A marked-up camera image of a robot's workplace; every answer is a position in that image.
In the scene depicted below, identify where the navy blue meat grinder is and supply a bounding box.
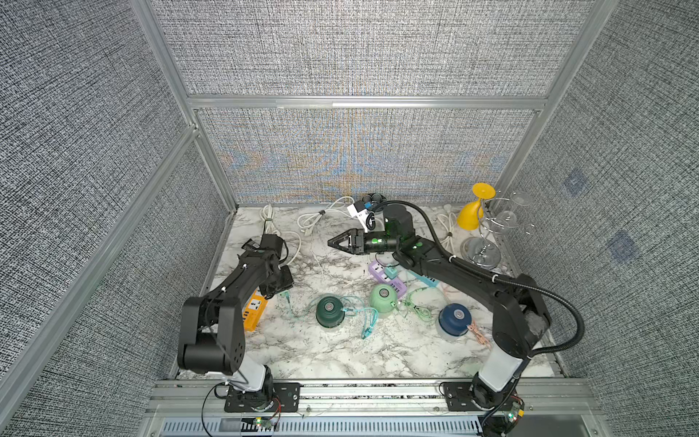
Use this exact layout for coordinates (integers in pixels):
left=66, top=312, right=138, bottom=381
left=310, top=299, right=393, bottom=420
left=436, top=303, right=473, bottom=340

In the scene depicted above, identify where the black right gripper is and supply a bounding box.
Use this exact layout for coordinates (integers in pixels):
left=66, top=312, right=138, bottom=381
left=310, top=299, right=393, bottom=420
left=329, top=230, right=404, bottom=258

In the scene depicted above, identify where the clear wine glass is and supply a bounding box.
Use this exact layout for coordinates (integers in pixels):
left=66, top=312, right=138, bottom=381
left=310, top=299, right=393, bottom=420
left=493, top=209, right=520, bottom=229

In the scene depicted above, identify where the yellow plastic goblet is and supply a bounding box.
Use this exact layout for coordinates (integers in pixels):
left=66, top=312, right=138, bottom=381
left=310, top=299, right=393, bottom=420
left=457, top=182, right=497, bottom=231

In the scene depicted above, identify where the black grinder blade lid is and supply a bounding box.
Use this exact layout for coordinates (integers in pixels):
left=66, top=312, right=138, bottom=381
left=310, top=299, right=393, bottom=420
left=362, top=193, right=386, bottom=206

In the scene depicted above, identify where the chrome wire glass rack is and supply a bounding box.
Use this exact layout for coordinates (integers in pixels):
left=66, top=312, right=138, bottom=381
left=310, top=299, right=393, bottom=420
left=461, top=191, right=537, bottom=271

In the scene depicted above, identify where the light green charging cable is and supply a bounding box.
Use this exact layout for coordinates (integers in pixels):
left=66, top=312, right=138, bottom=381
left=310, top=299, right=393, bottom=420
left=395, top=286, right=441, bottom=324

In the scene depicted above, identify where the white power cord right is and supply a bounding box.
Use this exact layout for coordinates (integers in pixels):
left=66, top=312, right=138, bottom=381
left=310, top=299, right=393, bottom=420
left=433, top=204, right=460, bottom=252

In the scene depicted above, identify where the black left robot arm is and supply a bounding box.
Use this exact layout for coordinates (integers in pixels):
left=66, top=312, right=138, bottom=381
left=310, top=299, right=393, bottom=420
left=177, top=234, right=293, bottom=397

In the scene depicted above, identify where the light green meat grinder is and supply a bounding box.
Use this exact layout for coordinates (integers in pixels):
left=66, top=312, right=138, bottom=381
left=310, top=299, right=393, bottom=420
left=369, top=283, right=398, bottom=318

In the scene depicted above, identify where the teal power strip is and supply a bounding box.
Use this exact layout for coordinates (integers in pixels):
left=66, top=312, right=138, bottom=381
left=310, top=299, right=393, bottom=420
left=410, top=271, right=440, bottom=288

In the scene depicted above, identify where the white power cord left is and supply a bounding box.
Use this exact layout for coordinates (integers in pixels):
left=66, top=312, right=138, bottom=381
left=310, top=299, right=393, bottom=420
left=259, top=204, right=303, bottom=266

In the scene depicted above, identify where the teal usb adapter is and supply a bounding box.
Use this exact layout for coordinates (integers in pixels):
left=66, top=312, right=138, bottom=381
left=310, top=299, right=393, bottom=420
left=384, top=266, right=399, bottom=280

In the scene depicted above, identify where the orange power strip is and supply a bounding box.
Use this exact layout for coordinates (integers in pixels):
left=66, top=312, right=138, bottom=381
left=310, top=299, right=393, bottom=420
left=242, top=291, right=269, bottom=332

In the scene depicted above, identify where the pink charging cable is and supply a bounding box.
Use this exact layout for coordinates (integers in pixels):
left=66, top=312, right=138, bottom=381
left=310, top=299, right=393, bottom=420
left=466, top=319, right=493, bottom=351

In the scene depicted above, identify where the small black packet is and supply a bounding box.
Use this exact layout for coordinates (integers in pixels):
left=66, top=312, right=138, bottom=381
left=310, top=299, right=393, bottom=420
left=241, top=239, right=260, bottom=252

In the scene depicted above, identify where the white power cord middle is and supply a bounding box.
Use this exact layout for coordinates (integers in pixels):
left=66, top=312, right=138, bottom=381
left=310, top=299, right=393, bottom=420
left=297, top=196, right=362, bottom=236

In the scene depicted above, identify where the purple power strip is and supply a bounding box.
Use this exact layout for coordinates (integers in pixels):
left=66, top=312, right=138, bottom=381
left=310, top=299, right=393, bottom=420
left=368, top=260, right=407, bottom=300

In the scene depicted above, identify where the teal charging cable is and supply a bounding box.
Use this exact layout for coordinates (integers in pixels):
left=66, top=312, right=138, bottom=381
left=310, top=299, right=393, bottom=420
left=277, top=288, right=380, bottom=340

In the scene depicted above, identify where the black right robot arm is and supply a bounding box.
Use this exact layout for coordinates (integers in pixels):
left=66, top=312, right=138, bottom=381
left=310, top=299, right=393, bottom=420
left=328, top=200, right=585, bottom=413

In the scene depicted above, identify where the white power cord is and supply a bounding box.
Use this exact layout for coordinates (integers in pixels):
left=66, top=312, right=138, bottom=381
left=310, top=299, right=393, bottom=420
left=433, top=204, right=460, bottom=252
left=297, top=196, right=362, bottom=236
left=259, top=204, right=303, bottom=266

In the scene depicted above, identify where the dark green meat grinder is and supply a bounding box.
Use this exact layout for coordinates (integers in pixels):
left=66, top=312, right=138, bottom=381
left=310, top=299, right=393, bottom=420
left=315, top=296, right=345, bottom=329

